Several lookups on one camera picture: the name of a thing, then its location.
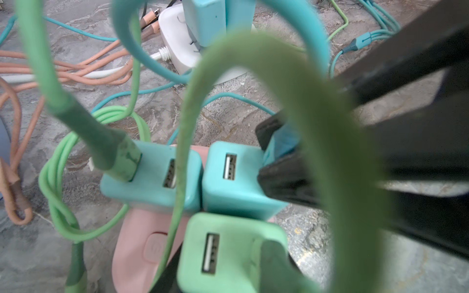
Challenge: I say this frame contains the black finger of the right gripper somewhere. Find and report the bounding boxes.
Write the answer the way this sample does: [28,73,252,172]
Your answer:
[258,1,469,256]

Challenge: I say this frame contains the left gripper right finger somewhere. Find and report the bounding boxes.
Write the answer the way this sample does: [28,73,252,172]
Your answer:
[259,240,321,293]

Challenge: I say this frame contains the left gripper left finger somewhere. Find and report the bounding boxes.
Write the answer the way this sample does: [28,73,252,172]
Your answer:
[150,245,183,293]

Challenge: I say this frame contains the pink power strip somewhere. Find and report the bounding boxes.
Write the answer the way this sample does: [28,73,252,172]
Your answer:
[112,146,212,293]

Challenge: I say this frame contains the light green charger plug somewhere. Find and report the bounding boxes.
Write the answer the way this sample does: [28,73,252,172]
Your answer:
[177,212,288,293]

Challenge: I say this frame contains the teal charger plug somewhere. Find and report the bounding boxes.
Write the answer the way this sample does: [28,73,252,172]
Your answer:
[202,125,299,220]
[100,141,203,216]

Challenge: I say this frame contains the white power strip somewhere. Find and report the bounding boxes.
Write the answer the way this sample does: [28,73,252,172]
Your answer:
[159,2,256,74]

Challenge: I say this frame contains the teal chargers on white strip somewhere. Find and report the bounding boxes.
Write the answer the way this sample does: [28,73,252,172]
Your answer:
[183,0,256,51]

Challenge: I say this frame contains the light green cable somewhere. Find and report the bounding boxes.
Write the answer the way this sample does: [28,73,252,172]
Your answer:
[14,0,389,293]

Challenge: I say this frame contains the teal cable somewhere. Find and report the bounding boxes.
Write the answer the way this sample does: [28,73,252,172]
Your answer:
[0,0,332,145]

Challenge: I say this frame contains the orange pink cable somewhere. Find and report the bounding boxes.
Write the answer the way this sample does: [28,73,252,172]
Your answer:
[0,7,162,226]

